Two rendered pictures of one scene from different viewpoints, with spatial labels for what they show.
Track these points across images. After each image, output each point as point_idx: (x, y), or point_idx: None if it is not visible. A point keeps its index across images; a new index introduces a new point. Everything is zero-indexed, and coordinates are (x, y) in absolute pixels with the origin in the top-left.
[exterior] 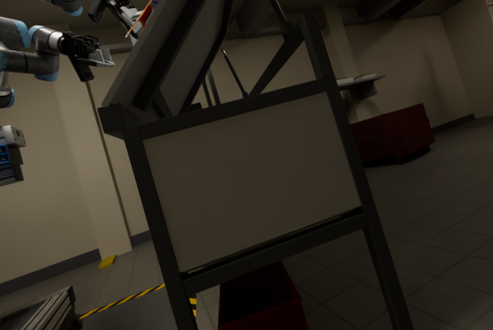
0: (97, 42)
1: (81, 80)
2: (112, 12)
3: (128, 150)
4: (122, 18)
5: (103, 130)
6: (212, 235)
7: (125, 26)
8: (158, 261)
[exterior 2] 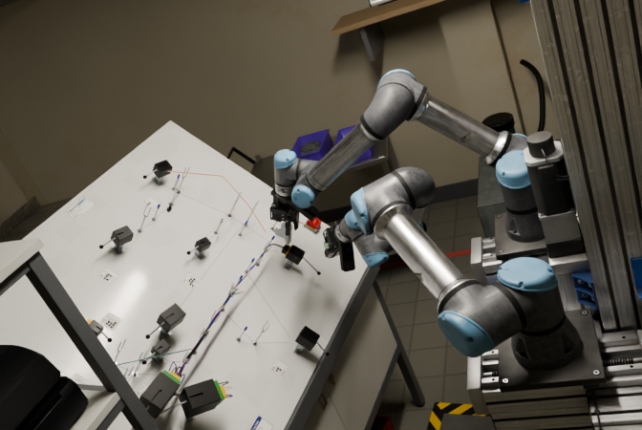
0: (324, 235)
1: (354, 267)
2: (292, 215)
3: (375, 279)
4: (297, 221)
5: (379, 267)
6: None
7: (291, 229)
8: (395, 328)
